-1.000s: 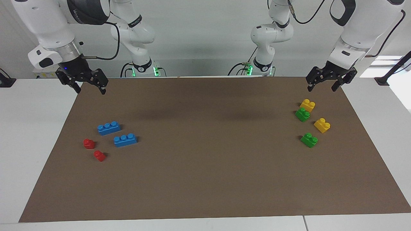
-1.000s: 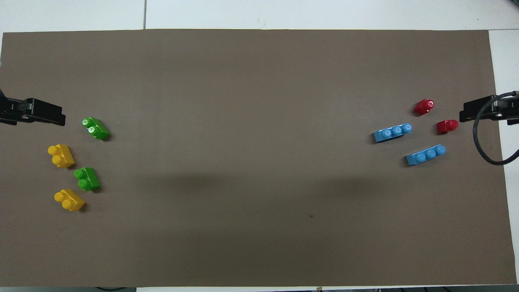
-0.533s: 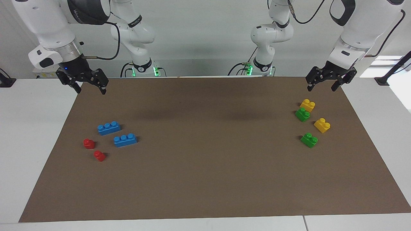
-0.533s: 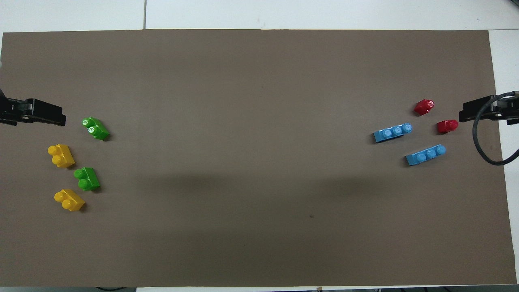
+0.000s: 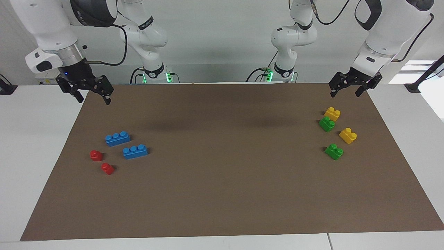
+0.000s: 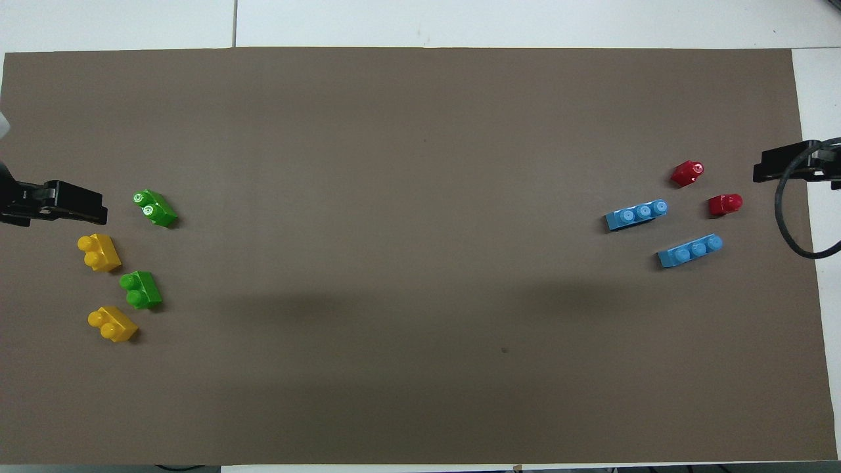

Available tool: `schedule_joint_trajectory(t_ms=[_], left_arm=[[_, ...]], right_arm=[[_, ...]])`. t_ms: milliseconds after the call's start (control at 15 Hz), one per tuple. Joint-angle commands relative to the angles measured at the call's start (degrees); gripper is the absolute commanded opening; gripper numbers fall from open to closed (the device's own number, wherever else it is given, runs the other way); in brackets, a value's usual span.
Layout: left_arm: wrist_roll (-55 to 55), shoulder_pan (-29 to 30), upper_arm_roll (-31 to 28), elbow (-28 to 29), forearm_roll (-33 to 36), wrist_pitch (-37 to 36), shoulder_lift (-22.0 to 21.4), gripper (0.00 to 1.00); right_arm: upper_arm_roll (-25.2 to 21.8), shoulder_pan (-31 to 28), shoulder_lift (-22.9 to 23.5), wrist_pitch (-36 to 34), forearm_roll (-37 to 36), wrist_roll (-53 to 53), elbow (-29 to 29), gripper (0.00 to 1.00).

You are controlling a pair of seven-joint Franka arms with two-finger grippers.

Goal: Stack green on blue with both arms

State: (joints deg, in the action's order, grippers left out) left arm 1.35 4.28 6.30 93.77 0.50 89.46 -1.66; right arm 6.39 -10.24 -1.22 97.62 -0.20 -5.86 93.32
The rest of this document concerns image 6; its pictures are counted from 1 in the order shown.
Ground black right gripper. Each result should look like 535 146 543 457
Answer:
753 139 841 191

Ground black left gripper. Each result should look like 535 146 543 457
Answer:
0 181 108 227

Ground green two-stud toy block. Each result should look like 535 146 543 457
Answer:
120 270 163 309
132 189 179 229

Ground blue three-stud toy block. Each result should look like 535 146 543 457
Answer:
657 234 724 269
604 199 670 232

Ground yellow two-stud toy block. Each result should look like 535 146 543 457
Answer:
87 305 139 343
77 233 122 273

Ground red one-stud toy block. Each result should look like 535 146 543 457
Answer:
670 160 705 188
708 193 744 217

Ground brown table mat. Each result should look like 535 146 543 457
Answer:
0 47 838 466

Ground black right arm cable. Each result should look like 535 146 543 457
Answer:
775 138 841 259

